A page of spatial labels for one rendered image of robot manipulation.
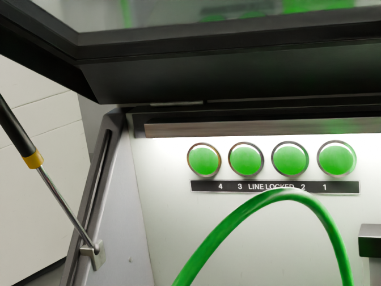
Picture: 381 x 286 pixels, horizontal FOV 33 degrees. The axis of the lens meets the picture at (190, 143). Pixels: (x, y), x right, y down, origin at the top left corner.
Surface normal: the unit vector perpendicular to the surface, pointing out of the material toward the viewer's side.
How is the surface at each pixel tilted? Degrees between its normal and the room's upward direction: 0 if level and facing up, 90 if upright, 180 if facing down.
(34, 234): 90
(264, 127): 90
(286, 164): 96
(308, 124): 90
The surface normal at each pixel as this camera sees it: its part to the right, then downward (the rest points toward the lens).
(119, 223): 0.93, -0.02
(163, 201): -0.34, 0.33
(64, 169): 0.74, 0.11
